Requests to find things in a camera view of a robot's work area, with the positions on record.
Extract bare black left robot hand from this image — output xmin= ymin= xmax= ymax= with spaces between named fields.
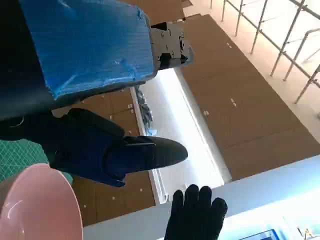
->
xmin=0 ymin=0 xmax=195 ymax=188

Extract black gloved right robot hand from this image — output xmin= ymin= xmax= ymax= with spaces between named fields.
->
xmin=164 ymin=184 xmax=228 ymax=240

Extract pink bowl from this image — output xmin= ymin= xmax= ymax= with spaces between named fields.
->
xmin=0 ymin=163 xmax=84 ymax=240

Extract blue lit screen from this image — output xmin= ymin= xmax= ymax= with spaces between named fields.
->
xmin=234 ymin=228 xmax=279 ymax=240

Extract white board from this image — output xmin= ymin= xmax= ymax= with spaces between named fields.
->
xmin=82 ymin=154 xmax=320 ymax=240

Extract long white panel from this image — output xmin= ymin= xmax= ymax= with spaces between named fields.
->
xmin=129 ymin=67 xmax=232 ymax=206

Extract green cutting mat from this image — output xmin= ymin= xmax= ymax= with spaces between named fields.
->
xmin=0 ymin=138 xmax=74 ymax=186

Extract metal pipe rack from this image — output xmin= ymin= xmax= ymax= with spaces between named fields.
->
xmin=209 ymin=0 xmax=320 ymax=105

